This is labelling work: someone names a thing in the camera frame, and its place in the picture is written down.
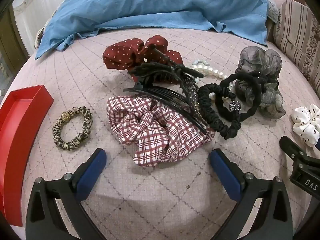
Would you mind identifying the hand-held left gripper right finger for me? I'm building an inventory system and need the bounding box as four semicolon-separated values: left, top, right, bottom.
210;149;293;240

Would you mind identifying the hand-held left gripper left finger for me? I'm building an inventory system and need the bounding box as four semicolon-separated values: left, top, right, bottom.
26;149;107;240

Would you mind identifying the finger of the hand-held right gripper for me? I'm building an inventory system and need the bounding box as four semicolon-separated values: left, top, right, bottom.
279;135;320;165

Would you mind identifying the white polka dot scrunchie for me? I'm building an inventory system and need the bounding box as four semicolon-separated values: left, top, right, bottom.
291;103;320;147

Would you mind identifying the thin black scrunchie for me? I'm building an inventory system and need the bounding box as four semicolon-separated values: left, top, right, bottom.
197;83;240;140

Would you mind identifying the leopard print scrunchie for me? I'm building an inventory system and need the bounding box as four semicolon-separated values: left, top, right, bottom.
52;106;93;152

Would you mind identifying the black hair tie rhinestone ball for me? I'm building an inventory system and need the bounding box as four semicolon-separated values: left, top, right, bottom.
215;72;263;123

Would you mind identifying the plaid scrunchie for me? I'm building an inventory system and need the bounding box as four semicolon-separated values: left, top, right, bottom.
107;96;216;168

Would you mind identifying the red box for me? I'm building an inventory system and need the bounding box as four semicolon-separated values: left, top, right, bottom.
0;85;54;227

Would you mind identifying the grey organza scrunchie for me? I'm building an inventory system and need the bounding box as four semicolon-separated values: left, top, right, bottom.
235;46;286;119

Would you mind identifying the black hair comb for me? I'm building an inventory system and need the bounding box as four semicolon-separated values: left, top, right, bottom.
123;86;208;134

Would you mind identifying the black hair claw clip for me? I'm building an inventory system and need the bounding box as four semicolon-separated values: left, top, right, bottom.
127;47;203;86

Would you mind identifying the red polka dot scrunchie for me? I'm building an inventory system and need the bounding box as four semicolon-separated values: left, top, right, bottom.
102;35;183;83

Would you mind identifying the striped floral cushion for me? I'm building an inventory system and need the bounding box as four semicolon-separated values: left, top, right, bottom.
273;0;320;93

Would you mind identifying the pale patterned cloth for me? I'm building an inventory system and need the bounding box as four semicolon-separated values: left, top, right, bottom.
267;1;279;23

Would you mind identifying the dark patterned cloth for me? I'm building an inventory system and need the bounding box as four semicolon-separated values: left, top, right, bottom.
34;26;50;50

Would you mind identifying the blue cloth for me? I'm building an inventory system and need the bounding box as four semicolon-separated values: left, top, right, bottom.
34;0;269;60

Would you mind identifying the white pearl bracelet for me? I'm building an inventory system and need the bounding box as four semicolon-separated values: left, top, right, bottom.
190;64;237;100

